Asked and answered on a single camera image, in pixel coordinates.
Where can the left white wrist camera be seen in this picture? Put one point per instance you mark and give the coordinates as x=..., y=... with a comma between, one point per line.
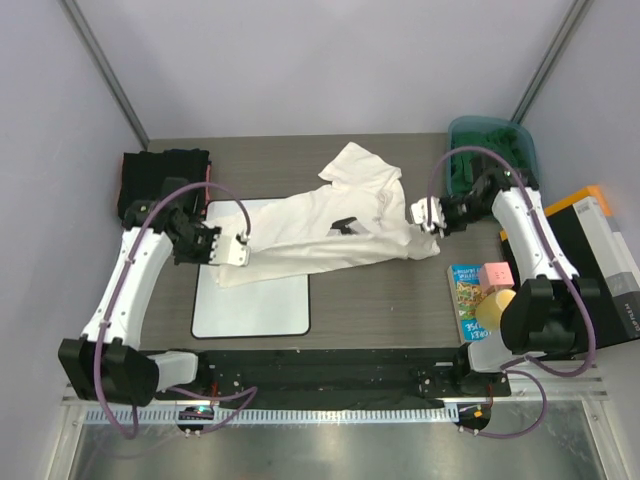
x=229, y=250

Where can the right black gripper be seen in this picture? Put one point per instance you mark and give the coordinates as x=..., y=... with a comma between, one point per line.
x=450, y=227

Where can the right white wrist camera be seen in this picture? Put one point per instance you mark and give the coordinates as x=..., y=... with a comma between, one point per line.
x=428, y=214

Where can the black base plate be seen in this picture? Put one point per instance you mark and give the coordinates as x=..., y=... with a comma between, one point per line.
x=227, y=372

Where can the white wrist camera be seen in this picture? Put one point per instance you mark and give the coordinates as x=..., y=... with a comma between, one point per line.
x=428, y=214
x=229, y=250

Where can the white t shirt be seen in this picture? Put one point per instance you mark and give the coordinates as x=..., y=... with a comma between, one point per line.
x=357, y=218

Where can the aluminium rail frame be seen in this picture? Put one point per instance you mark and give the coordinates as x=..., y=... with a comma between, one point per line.
x=428, y=401

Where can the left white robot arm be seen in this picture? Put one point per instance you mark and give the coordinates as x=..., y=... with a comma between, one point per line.
x=105, y=363

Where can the teal plastic basket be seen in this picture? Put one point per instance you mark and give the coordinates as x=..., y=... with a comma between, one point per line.
x=484, y=123

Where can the pink sticky pad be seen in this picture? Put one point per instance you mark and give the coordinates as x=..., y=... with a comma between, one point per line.
x=495, y=276

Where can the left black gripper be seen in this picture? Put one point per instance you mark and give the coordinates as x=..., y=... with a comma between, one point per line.
x=206, y=257

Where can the black orange box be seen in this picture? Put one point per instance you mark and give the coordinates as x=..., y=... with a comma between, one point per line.
x=583, y=231

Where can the green t shirt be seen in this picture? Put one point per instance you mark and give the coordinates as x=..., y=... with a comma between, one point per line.
x=465, y=167

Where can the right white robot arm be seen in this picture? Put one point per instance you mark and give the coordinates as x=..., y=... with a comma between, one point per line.
x=548, y=322

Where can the colourful picture book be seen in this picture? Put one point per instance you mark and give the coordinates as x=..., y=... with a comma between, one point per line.
x=466, y=294

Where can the white folding board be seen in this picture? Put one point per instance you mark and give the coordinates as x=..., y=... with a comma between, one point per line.
x=273, y=308

